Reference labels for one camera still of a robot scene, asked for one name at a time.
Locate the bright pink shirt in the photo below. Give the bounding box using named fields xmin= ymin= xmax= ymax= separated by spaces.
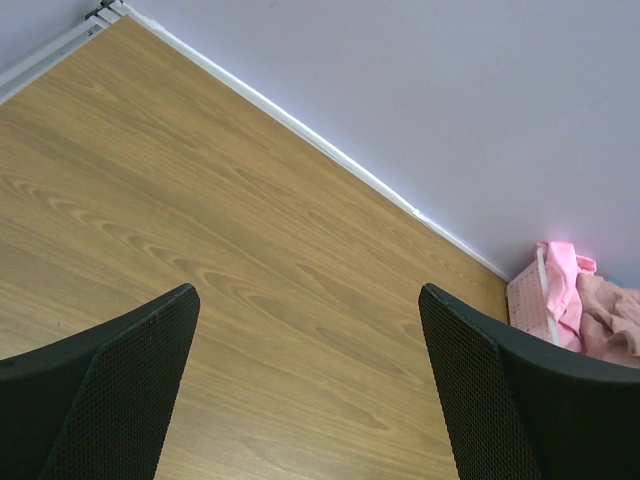
xmin=537 ymin=241 xmax=597 ymax=353

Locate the aluminium table edge rail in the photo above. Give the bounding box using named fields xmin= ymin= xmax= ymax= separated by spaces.
xmin=1 ymin=1 xmax=510 ymax=281

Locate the white laundry basket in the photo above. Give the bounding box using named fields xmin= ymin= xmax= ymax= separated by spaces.
xmin=506 ymin=245 xmax=560 ymax=346

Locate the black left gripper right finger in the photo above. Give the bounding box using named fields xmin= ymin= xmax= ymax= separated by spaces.
xmin=418 ymin=283 xmax=639 ymax=479

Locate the dusty pink graphic t-shirt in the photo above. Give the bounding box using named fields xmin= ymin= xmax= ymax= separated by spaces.
xmin=577 ymin=274 xmax=639 ymax=369

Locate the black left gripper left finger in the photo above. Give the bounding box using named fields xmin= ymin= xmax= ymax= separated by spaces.
xmin=1 ymin=284 xmax=200 ymax=479

